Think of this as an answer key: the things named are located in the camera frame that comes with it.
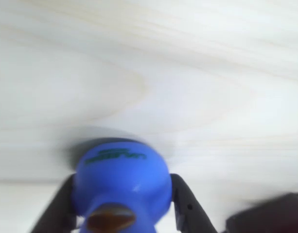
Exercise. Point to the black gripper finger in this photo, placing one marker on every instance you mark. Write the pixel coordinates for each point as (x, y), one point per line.
(190, 206)
(55, 211)

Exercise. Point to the blue rubber duck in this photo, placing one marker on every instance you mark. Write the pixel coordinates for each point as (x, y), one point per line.
(122, 184)

